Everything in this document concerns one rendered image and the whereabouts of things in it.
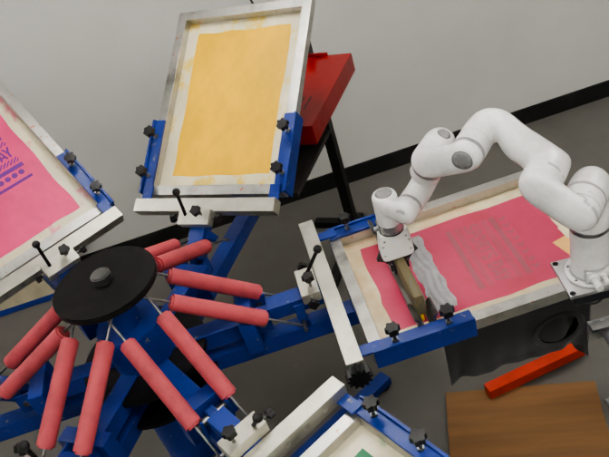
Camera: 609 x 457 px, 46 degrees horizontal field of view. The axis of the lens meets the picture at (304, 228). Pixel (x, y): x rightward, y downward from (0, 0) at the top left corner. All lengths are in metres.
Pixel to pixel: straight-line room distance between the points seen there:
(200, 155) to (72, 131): 1.50
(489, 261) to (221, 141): 1.09
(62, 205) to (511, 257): 1.64
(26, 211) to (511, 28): 2.82
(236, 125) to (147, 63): 1.31
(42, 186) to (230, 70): 0.85
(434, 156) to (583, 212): 0.37
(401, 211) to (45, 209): 1.43
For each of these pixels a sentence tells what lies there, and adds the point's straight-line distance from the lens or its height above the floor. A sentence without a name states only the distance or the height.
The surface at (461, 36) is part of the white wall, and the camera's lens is 4.29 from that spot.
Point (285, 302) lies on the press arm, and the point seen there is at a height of 1.04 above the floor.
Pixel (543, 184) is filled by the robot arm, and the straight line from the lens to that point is 1.72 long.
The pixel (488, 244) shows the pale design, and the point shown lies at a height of 0.96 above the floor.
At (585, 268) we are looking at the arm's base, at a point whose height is 1.19.
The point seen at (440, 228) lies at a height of 0.96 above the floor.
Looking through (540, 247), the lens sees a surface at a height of 0.96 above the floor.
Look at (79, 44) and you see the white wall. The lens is 3.95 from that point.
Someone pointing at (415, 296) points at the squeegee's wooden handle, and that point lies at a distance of 2.11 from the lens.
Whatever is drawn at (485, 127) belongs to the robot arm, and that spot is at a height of 1.56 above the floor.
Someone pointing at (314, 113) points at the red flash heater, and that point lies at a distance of 2.99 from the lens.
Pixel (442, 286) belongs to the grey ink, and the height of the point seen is 0.96.
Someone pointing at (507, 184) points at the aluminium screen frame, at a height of 0.98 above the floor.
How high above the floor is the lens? 2.53
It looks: 37 degrees down
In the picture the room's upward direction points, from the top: 18 degrees counter-clockwise
